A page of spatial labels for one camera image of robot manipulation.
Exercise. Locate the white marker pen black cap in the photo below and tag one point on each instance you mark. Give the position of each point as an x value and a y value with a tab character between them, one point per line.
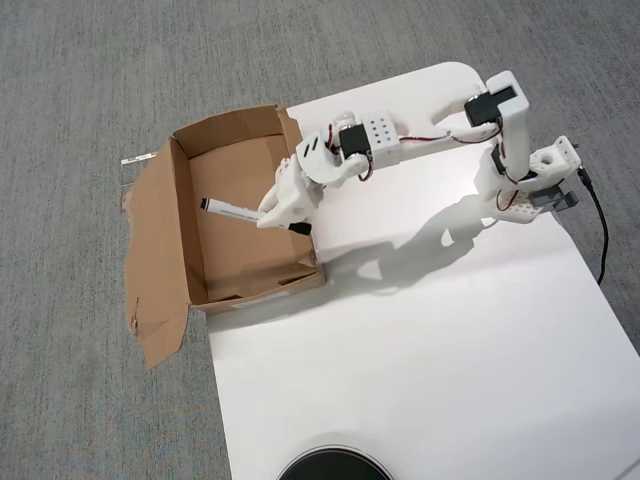
227	209

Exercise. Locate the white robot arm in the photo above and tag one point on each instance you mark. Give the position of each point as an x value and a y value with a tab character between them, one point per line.
515	135

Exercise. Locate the white paper strip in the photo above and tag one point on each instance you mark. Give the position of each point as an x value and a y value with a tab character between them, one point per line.
135	160

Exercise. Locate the black round object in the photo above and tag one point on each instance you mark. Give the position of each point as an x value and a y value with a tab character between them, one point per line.
335	465

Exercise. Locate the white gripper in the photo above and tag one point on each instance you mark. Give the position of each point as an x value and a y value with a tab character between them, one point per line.
289	199

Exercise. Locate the open brown cardboard box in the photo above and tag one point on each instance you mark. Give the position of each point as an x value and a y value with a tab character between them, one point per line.
235	255

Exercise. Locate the grey table clamp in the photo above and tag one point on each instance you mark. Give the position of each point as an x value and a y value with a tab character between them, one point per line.
550	200

